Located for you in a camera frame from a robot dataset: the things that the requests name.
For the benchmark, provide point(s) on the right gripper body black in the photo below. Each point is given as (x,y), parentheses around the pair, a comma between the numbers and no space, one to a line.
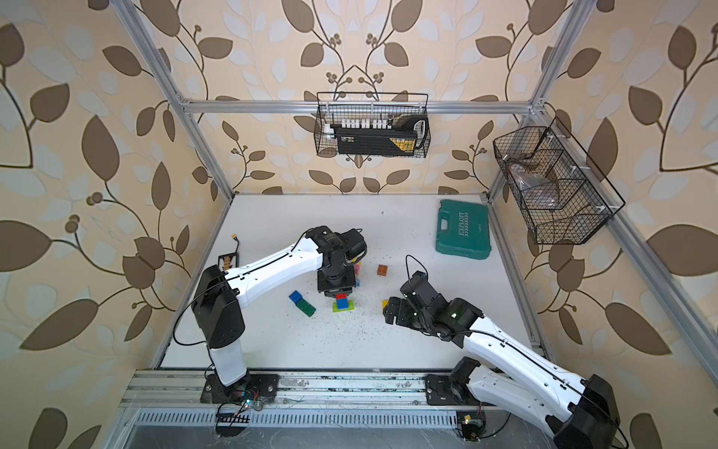
(408,316)

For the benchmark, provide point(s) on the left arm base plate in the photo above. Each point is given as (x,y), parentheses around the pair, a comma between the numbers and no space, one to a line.
(254,386)

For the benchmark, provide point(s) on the plastic bag in basket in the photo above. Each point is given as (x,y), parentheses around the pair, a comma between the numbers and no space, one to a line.
(535,192)

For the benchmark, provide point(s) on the green tool case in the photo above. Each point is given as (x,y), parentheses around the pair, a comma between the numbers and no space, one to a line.
(463,230)

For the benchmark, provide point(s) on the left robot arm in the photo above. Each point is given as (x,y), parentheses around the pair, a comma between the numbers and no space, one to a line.
(221,296)

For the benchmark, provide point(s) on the dark green lego brick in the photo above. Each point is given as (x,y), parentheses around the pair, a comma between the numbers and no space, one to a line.
(306,307)

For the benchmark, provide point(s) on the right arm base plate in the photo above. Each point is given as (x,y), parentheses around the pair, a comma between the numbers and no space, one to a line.
(442,390)

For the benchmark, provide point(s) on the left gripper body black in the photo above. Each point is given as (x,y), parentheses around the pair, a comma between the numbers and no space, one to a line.
(343,284)

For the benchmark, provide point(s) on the black bit holder card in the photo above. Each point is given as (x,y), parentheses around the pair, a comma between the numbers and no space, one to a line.
(228,261)

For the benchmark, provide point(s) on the black box in basket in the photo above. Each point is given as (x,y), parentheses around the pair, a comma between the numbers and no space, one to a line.
(400,136)

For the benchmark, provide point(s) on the right wire basket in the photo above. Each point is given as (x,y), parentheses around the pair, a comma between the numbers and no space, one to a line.
(588,199)

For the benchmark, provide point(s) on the back wire basket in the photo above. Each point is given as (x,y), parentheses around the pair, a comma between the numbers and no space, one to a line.
(335,107)

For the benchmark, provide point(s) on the lime green lego brick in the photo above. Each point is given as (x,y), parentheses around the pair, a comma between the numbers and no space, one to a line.
(351,307)

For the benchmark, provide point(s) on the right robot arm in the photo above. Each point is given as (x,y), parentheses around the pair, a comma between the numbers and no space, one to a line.
(575,412)

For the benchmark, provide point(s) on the wire basket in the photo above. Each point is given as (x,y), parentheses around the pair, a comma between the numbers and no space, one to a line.
(588,199)
(335,107)

